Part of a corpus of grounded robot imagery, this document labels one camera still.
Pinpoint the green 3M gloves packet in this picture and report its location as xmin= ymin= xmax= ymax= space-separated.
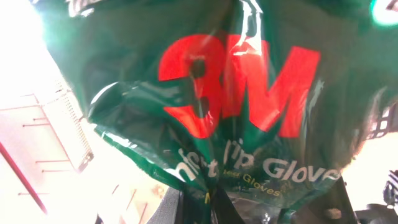
xmin=32 ymin=0 xmax=397 ymax=223

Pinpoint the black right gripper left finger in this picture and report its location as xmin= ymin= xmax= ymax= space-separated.
xmin=147 ymin=187 xmax=184 ymax=224

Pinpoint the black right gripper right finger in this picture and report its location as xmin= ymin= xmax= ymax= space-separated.
xmin=211 ymin=186 xmax=244 ymax=224

